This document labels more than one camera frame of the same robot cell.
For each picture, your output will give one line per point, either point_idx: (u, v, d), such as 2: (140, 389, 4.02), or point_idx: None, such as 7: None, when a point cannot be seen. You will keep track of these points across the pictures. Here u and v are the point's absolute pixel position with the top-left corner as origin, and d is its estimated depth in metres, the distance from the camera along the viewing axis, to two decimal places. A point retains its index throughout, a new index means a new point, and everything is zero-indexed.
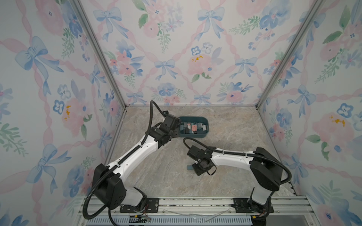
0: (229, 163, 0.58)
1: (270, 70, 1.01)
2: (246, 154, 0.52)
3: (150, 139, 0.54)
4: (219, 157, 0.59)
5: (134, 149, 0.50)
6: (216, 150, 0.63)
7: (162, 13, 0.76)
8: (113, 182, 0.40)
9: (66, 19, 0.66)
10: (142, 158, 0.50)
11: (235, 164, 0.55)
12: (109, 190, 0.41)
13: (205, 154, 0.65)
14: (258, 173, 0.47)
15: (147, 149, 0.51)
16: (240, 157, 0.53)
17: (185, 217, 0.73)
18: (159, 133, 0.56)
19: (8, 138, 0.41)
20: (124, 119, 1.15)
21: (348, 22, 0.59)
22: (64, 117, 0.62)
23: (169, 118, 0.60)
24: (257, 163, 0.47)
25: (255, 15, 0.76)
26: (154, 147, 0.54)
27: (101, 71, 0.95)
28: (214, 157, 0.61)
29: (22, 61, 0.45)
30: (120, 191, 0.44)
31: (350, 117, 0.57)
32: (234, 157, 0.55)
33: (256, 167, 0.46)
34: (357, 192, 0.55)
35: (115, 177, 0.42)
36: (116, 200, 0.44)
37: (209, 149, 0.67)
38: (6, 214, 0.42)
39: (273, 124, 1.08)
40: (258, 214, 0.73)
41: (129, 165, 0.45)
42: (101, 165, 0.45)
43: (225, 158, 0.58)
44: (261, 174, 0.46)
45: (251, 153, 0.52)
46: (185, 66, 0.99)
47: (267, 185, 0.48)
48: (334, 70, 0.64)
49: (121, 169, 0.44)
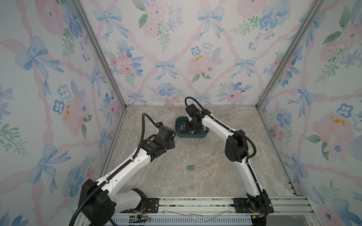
0: (212, 127, 0.71)
1: (270, 70, 1.01)
2: (229, 129, 0.65)
3: (142, 152, 0.53)
4: (209, 121, 0.71)
5: (125, 164, 0.48)
6: (209, 115, 0.73)
7: (162, 13, 0.76)
8: (100, 200, 0.39)
9: (66, 19, 0.66)
10: (132, 173, 0.49)
11: (218, 131, 0.68)
12: (96, 207, 0.39)
13: (199, 113, 0.75)
14: (229, 145, 0.62)
15: (139, 164, 0.50)
16: (224, 128, 0.66)
17: (185, 217, 0.73)
18: (152, 146, 0.55)
19: (8, 138, 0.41)
20: (124, 119, 1.15)
21: (348, 22, 0.59)
22: (64, 118, 0.63)
23: (164, 129, 0.60)
24: (233, 138, 0.60)
25: (255, 15, 0.76)
26: (146, 161, 0.53)
27: (101, 71, 0.95)
28: (205, 117, 0.72)
29: (22, 61, 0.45)
30: (108, 209, 0.42)
31: (349, 117, 0.57)
32: (220, 126, 0.67)
33: (230, 141, 0.60)
34: (358, 192, 0.55)
35: (103, 194, 0.40)
36: (103, 218, 0.42)
37: (205, 110, 0.76)
38: (6, 214, 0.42)
39: (273, 124, 1.08)
40: (258, 214, 0.73)
41: (118, 181, 0.44)
42: (89, 180, 0.43)
43: (211, 123, 0.70)
44: (231, 148, 0.62)
45: (233, 130, 0.64)
46: (185, 66, 0.99)
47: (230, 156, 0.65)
48: (334, 70, 0.64)
49: (110, 185, 0.43)
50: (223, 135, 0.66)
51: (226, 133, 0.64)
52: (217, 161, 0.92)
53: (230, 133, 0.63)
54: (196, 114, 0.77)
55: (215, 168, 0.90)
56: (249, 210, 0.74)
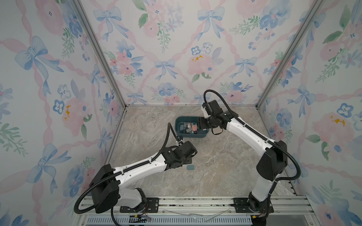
0: (241, 134, 0.57)
1: (270, 70, 1.01)
2: (267, 140, 0.51)
3: (160, 158, 0.54)
4: (238, 126, 0.57)
5: (143, 164, 0.50)
6: (238, 118, 0.59)
7: (162, 13, 0.76)
8: (109, 188, 0.40)
9: (66, 19, 0.66)
10: (145, 174, 0.50)
11: (250, 140, 0.54)
12: (104, 193, 0.41)
13: (224, 116, 0.61)
14: (265, 158, 0.48)
15: (155, 168, 0.51)
16: (258, 138, 0.52)
17: (185, 217, 0.73)
18: (172, 156, 0.56)
19: (8, 137, 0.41)
20: (124, 119, 1.15)
21: (348, 21, 0.58)
22: (64, 117, 0.62)
23: (187, 145, 0.60)
24: (273, 152, 0.47)
25: (255, 15, 0.76)
26: (161, 168, 0.53)
27: (101, 71, 0.95)
28: (231, 121, 0.59)
29: (22, 61, 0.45)
30: (113, 200, 0.44)
31: (350, 117, 0.57)
32: (253, 135, 0.53)
33: (269, 156, 0.46)
34: (358, 192, 0.55)
35: (114, 183, 0.42)
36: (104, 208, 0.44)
37: (232, 113, 0.62)
38: (7, 213, 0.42)
39: (273, 124, 1.08)
40: (258, 214, 0.73)
41: (132, 176, 0.46)
42: (107, 165, 0.45)
43: (241, 129, 0.56)
44: (268, 162, 0.48)
45: (272, 141, 0.50)
46: (185, 66, 0.99)
47: (263, 172, 0.52)
48: (334, 69, 0.64)
49: (124, 178, 0.44)
50: (257, 147, 0.52)
51: (262, 144, 0.50)
52: (217, 161, 0.92)
53: (267, 145, 0.49)
54: (221, 116, 0.61)
55: (215, 168, 0.90)
56: (249, 209, 0.74)
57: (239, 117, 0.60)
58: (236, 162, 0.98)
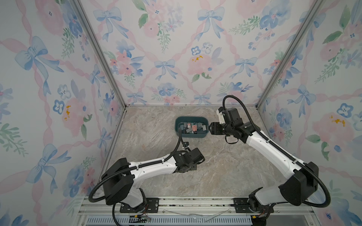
0: (264, 151, 0.51)
1: (270, 70, 1.01)
2: (295, 161, 0.45)
3: (171, 160, 0.55)
4: (260, 141, 0.52)
5: (155, 163, 0.51)
6: (260, 133, 0.54)
7: (162, 13, 0.76)
8: (124, 181, 0.42)
9: (66, 19, 0.66)
10: (157, 173, 0.51)
11: (275, 158, 0.48)
12: (119, 186, 0.42)
13: (244, 128, 0.56)
14: (292, 181, 0.43)
15: (166, 168, 0.52)
16: (285, 157, 0.46)
17: (185, 217, 0.73)
18: (181, 159, 0.58)
19: (8, 138, 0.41)
20: (124, 119, 1.15)
21: (348, 22, 0.59)
22: (64, 117, 0.62)
23: (196, 152, 0.62)
24: (303, 176, 0.41)
25: (255, 15, 0.76)
26: (171, 170, 0.55)
27: (101, 71, 0.95)
28: (253, 135, 0.53)
29: (22, 61, 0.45)
30: (123, 194, 0.45)
31: (350, 117, 0.57)
32: (279, 153, 0.47)
33: (299, 180, 0.40)
34: (358, 192, 0.55)
35: (129, 177, 0.43)
36: (115, 199, 0.44)
37: (254, 126, 0.56)
38: (6, 214, 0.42)
39: (273, 124, 1.08)
40: (258, 214, 0.73)
41: (145, 173, 0.47)
42: (123, 159, 0.46)
43: (264, 145, 0.51)
44: (296, 187, 0.42)
45: (301, 163, 0.44)
46: (185, 66, 0.99)
47: (289, 196, 0.46)
48: (334, 69, 0.64)
49: (138, 173, 0.45)
50: (283, 167, 0.46)
51: (290, 165, 0.44)
52: (217, 161, 0.92)
53: (296, 167, 0.43)
54: (241, 128, 0.56)
55: (215, 168, 0.90)
56: (249, 209, 0.74)
57: (261, 132, 0.54)
58: (236, 162, 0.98)
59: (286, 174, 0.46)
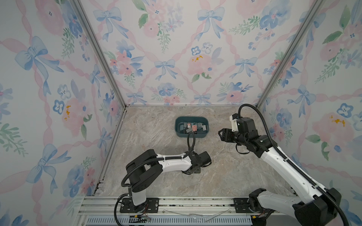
0: (280, 169, 0.49)
1: (270, 70, 1.01)
2: (316, 185, 0.42)
3: (187, 158, 0.61)
4: (277, 159, 0.49)
5: (176, 157, 0.57)
6: (278, 149, 0.51)
7: (162, 13, 0.76)
8: (155, 169, 0.46)
9: (66, 19, 0.66)
10: (176, 167, 0.56)
11: (291, 179, 0.46)
12: (150, 173, 0.46)
13: (260, 142, 0.53)
14: (309, 206, 0.40)
15: (183, 165, 0.57)
16: (304, 180, 0.43)
17: (185, 217, 0.73)
18: (195, 157, 0.65)
19: (8, 138, 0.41)
20: (124, 119, 1.15)
21: (348, 22, 0.59)
22: (64, 117, 0.62)
23: (206, 154, 0.70)
24: (323, 203, 0.38)
25: (255, 15, 0.76)
26: (187, 166, 0.59)
27: (101, 71, 0.95)
28: (269, 152, 0.50)
29: (22, 61, 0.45)
30: (150, 180, 0.47)
31: (350, 117, 0.57)
32: (297, 174, 0.45)
33: (319, 207, 0.38)
34: (358, 192, 0.55)
35: (158, 166, 0.47)
36: (140, 187, 0.47)
37: (270, 141, 0.53)
38: (6, 213, 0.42)
39: (273, 124, 1.08)
40: (258, 214, 0.73)
41: (168, 165, 0.51)
42: (151, 150, 0.51)
43: (281, 164, 0.48)
44: (313, 213, 0.40)
45: (323, 189, 0.41)
46: (185, 66, 0.99)
47: (304, 220, 0.44)
48: (334, 69, 0.64)
49: (163, 164, 0.50)
50: (300, 190, 0.43)
51: (309, 189, 0.41)
52: (217, 161, 0.92)
53: (316, 192, 0.40)
54: (257, 141, 0.54)
55: (215, 168, 0.90)
56: (249, 209, 0.74)
57: (278, 148, 0.51)
58: (236, 162, 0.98)
59: (304, 199, 0.43)
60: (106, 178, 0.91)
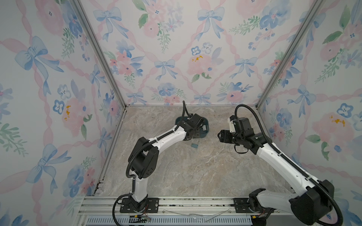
0: (276, 165, 0.50)
1: (270, 70, 1.01)
2: (308, 177, 0.43)
3: (180, 128, 0.63)
4: (272, 154, 0.50)
5: (168, 133, 0.58)
6: (272, 144, 0.53)
7: (162, 13, 0.76)
8: (152, 152, 0.48)
9: (66, 19, 0.66)
10: (172, 141, 0.58)
11: (285, 173, 0.47)
12: (148, 158, 0.49)
13: (255, 139, 0.56)
14: (303, 199, 0.41)
15: (178, 136, 0.60)
16: (297, 173, 0.45)
17: (185, 217, 0.73)
18: (188, 126, 0.65)
19: (8, 138, 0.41)
20: (124, 119, 1.15)
21: (348, 22, 0.59)
22: (64, 118, 0.63)
23: (198, 117, 0.70)
24: (316, 194, 0.39)
25: (255, 15, 0.76)
26: (182, 136, 0.62)
27: (101, 71, 0.95)
28: (264, 147, 0.52)
29: (22, 61, 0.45)
30: (153, 162, 0.50)
31: (350, 117, 0.57)
32: (291, 168, 0.46)
33: (311, 198, 0.39)
34: (358, 192, 0.55)
35: (154, 148, 0.50)
36: (147, 171, 0.50)
37: (265, 137, 0.56)
38: (6, 213, 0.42)
39: (273, 124, 1.08)
40: (258, 214, 0.73)
41: (164, 143, 0.54)
42: (143, 138, 0.53)
43: (275, 158, 0.49)
44: (308, 206, 0.40)
45: (316, 181, 0.42)
46: (185, 66, 0.99)
47: (299, 213, 0.44)
48: (334, 69, 0.64)
49: (159, 144, 0.52)
50: (295, 183, 0.45)
51: (303, 181, 0.42)
52: (217, 161, 0.92)
53: (309, 184, 0.42)
54: (252, 138, 0.56)
55: (215, 168, 0.90)
56: (249, 209, 0.74)
57: (273, 143, 0.53)
58: (236, 162, 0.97)
59: (298, 191, 0.44)
60: (106, 178, 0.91)
